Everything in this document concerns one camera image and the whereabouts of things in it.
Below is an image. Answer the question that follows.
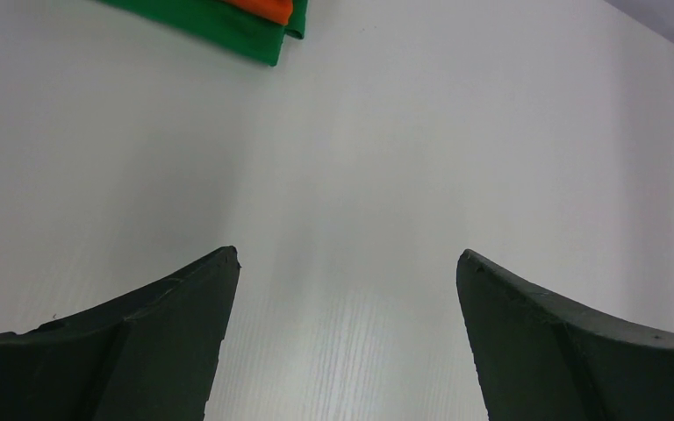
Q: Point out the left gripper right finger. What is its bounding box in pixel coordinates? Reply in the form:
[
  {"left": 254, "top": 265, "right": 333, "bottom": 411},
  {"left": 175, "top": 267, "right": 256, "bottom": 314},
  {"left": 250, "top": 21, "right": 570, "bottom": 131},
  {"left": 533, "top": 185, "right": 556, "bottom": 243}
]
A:
[{"left": 456, "top": 250, "right": 674, "bottom": 420}]

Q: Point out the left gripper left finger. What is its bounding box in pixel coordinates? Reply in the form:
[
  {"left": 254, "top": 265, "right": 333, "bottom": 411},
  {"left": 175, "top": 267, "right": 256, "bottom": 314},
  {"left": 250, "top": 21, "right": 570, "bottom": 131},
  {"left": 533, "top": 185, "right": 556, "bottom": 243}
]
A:
[{"left": 0, "top": 246, "right": 240, "bottom": 420}]

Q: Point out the folded orange t-shirt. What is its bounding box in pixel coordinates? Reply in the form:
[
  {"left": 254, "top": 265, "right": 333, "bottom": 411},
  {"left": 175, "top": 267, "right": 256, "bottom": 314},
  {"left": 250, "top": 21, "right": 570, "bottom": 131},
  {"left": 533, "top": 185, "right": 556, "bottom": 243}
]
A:
[{"left": 224, "top": 0, "right": 294, "bottom": 25}]

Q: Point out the folded green t-shirt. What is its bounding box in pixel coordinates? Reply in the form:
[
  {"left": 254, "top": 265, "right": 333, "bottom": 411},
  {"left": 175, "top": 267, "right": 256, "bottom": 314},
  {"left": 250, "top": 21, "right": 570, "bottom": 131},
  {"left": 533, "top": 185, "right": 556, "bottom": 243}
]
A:
[{"left": 105, "top": 0, "right": 308, "bottom": 67}]

